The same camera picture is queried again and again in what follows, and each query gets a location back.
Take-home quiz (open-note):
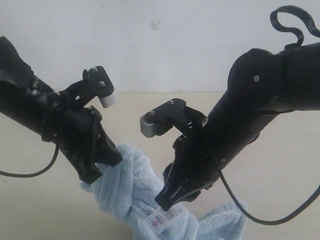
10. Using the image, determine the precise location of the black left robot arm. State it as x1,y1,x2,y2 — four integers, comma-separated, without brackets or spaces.
0,36,123,184

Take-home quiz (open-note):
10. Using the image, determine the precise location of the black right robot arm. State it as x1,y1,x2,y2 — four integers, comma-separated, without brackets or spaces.
155,43,320,211

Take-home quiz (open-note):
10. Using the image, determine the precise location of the white printed clothing label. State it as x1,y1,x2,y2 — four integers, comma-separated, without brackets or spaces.
146,207,180,229

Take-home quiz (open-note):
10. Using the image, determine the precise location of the light blue fluffy towel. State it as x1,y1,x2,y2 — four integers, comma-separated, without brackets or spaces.
80,144,247,240

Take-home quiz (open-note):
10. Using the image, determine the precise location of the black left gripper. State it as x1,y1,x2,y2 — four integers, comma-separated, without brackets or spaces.
53,106,122,185

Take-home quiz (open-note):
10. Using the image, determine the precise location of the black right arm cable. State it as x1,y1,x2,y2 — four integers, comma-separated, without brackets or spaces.
209,139,320,224

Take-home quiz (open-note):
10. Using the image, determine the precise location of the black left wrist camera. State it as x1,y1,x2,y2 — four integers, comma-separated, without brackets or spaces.
65,65,116,108

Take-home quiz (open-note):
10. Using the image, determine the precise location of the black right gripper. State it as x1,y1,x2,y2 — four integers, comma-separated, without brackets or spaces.
155,117,220,210

